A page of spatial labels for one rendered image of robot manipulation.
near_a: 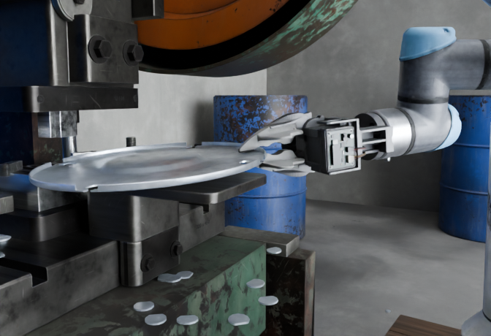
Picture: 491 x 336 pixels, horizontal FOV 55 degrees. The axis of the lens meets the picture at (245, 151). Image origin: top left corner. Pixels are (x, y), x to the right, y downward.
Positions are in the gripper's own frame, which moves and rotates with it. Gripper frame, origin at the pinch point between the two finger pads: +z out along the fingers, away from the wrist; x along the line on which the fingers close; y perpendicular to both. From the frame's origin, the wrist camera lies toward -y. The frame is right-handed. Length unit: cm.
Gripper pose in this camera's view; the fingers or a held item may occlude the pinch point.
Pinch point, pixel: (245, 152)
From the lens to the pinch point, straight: 64.5
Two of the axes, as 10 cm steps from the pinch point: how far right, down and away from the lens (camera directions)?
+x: 0.7, 9.9, 1.5
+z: -9.0, 1.3, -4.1
